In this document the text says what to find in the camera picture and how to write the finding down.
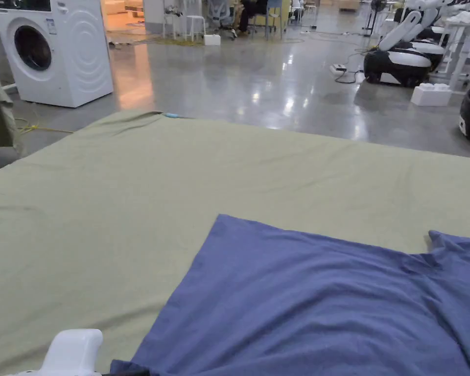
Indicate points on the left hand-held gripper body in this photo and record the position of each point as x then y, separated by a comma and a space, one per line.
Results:
72, 349

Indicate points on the blue shirt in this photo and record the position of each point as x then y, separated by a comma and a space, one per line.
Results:
317, 305

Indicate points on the bed with pale green sheet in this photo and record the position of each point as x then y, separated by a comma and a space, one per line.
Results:
141, 196

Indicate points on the white washing machine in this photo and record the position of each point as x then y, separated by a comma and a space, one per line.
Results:
58, 51

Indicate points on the small white foam box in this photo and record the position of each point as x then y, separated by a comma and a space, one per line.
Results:
212, 39

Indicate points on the white power strip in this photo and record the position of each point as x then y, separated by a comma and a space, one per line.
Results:
338, 68

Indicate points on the white and black robot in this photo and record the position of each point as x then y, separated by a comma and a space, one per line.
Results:
403, 55

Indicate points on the black standing fan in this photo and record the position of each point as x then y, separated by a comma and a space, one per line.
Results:
374, 15

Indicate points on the white desk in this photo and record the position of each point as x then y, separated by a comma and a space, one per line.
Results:
463, 43

